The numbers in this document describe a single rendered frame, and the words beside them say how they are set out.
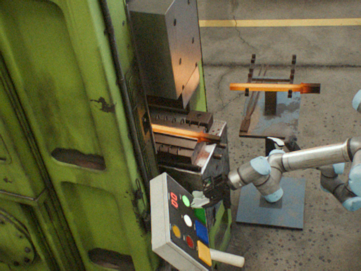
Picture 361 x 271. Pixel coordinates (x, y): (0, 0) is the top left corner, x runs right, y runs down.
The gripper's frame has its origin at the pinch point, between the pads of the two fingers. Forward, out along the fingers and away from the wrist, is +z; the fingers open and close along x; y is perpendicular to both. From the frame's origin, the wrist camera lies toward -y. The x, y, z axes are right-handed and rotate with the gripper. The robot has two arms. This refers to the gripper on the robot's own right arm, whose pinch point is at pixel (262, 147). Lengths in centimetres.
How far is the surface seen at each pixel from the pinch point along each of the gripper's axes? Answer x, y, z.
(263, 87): 37.6, -3.6, 9.9
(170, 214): -61, -19, 19
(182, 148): -8.0, 1.8, 36.3
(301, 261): 13, 100, -17
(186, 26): 0, -61, 31
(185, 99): -10.1, -31.1, 30.6
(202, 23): 238, 100, 122
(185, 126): 5.3, 0.7, 39.8
